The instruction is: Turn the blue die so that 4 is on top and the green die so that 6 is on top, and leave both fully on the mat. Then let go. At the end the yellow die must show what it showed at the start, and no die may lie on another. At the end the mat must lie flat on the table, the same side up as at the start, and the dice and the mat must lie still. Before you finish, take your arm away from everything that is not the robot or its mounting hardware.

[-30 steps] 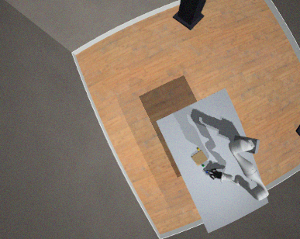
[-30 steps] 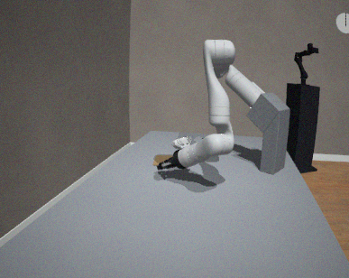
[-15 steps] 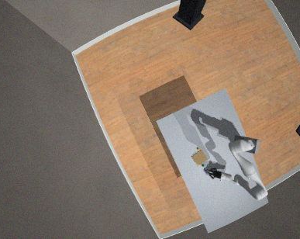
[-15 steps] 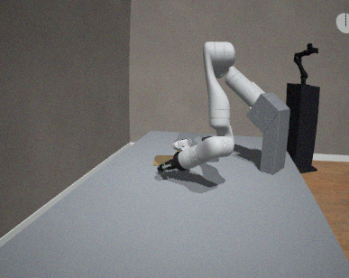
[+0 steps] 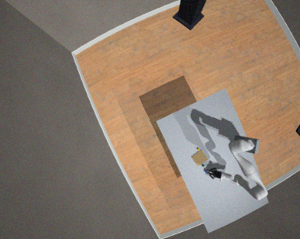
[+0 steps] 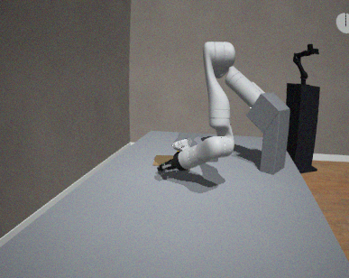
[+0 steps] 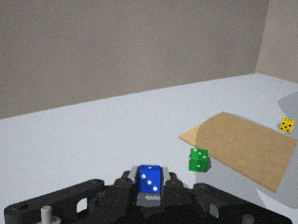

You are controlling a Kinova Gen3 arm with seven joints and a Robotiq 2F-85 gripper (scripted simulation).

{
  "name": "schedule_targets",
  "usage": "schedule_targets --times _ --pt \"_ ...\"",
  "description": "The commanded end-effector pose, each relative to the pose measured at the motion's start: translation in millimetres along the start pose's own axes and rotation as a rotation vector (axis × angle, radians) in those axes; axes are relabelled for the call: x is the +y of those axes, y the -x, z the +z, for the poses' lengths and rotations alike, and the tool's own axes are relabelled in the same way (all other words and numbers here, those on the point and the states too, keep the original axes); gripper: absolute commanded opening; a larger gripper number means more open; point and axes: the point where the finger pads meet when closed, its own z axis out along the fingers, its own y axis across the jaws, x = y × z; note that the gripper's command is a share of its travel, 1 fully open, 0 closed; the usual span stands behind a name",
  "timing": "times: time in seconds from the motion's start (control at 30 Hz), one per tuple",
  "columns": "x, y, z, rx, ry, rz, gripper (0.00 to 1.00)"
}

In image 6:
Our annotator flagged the tan square mat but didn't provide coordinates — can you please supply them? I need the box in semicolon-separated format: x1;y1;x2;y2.
153;155;174;166

